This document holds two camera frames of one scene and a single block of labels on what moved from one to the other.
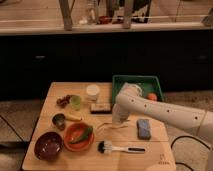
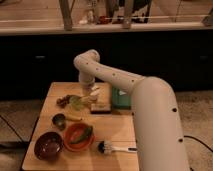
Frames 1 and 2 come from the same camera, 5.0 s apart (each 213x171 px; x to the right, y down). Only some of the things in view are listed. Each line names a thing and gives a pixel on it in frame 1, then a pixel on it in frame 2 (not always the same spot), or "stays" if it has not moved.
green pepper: x=84 y=137 stays
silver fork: x=108 y=125 to x=82 y=99
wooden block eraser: x=100 y=108 stays
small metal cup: x=59 y=121 stays
